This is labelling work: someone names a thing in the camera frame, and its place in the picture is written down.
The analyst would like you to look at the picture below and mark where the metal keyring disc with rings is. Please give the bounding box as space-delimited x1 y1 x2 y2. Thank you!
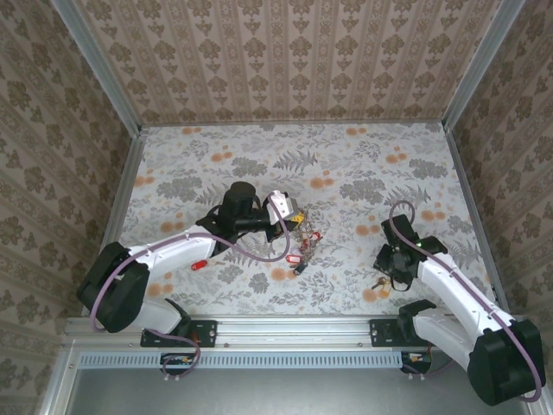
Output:
293 210 323 265

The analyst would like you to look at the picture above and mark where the key with yellow tag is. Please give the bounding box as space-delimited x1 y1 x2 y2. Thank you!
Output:
370 277 394 299

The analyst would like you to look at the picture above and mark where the black wiring connector box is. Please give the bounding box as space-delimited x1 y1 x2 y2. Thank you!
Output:
399 350 434 375
159 352 196 376

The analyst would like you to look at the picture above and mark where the floral table cover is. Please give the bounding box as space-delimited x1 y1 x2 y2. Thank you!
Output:
88 123 505 316

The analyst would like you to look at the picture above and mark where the grey metal sheet panel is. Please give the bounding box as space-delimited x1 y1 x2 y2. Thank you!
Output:
41 345 553 415

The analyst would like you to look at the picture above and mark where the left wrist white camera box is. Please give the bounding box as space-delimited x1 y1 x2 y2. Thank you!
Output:
265 189 299 224

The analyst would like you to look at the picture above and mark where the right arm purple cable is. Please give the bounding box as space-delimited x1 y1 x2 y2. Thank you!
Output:
388 201 544 403

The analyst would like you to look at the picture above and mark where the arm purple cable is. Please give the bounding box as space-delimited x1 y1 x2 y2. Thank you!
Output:
89 194 291 381
388 201 544 403

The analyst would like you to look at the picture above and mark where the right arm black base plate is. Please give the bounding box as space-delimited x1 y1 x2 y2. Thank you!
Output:
369 318 433 348

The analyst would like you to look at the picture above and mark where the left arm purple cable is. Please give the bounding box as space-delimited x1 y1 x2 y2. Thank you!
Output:
89 194 291 381

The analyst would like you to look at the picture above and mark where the aluminium side rail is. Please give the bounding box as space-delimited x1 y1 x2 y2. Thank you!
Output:
81 129 150 316
442 127 513 315

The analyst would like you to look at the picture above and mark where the thin aluminium wall rail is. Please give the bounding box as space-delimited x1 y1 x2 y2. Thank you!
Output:
140 118 446 129

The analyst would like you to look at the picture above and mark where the long aluminium mounting rail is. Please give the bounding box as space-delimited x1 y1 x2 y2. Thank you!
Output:
64 314 531 347

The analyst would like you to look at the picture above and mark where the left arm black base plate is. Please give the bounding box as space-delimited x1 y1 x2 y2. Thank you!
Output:
140 318 218 349

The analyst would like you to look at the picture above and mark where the grey slotted cable duct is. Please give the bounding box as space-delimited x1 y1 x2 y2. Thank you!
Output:
79 350 433 369

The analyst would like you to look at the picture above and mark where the aluminium frame post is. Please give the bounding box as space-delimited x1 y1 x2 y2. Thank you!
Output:
441 0 529 133
50 0 144 136

